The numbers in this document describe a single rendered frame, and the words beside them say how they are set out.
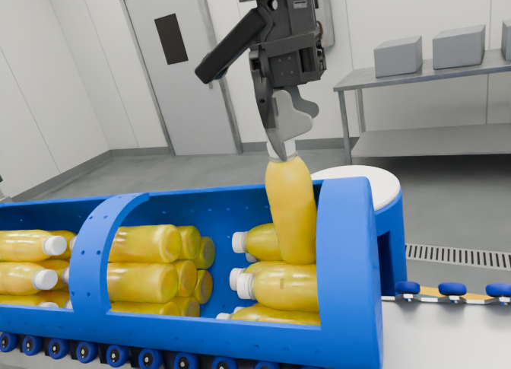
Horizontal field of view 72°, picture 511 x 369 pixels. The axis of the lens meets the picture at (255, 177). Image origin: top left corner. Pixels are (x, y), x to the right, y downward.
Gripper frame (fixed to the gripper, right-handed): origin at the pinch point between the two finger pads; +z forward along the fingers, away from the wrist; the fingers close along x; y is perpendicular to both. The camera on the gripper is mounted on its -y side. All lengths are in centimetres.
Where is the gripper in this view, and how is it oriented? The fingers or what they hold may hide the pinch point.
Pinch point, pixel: (281, 146)
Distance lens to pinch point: 49.2
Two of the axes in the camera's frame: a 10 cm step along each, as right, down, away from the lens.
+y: 9.3, -0.8, -3.5
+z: 2.2, 9.0, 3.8
